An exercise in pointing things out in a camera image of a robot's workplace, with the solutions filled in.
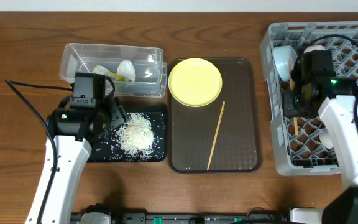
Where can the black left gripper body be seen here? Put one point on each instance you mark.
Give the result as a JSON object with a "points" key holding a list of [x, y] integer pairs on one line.
{"points": [[117, 112]]}

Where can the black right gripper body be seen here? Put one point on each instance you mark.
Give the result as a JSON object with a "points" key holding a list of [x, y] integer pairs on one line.
{"points": [[288, 104]]}

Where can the white bowl with rice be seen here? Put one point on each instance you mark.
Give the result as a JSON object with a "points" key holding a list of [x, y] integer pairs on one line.
{"points": [[314, 47]]}

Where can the rice pile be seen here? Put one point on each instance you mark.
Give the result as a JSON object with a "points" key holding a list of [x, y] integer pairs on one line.
{"points": [[135, 135]]}

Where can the light blue bowl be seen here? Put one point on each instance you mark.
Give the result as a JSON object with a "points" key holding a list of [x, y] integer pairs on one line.
{"points": [[284, 60]]}

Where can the green yellow snack wrapper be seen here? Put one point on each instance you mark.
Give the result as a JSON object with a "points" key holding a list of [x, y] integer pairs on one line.
{"points": [[101, 70]]}

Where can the white tissue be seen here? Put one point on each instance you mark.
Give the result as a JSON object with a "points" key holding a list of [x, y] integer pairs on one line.
{"points": [[127, 71]]}

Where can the white green cup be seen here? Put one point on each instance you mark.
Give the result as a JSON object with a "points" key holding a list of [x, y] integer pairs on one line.
{"points": [[325, 139]]}

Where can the yellow plate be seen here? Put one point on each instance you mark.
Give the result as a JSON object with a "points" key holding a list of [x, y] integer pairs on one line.
{"points": [[195, 82]]}

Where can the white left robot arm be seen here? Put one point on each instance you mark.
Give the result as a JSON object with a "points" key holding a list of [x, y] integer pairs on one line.
{"points": [[78, 121]]}

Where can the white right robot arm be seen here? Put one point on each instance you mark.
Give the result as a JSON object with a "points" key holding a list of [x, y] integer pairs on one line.
{"points": [[335, 101]]}

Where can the black waste tray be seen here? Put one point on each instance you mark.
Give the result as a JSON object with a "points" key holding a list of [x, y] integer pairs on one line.
{"points": [[154, 146]]}

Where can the clear plastic waste bin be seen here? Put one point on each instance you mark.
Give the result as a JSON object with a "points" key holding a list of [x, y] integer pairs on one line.
{"points": [[151, 70]]}

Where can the grey dishwasher rack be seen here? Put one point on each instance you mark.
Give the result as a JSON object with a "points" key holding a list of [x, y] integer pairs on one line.
{"points": [[302, 154]]}

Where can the brown serving tray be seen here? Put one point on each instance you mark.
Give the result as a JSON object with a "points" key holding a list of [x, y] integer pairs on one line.
{"points": [[238, 146]]}

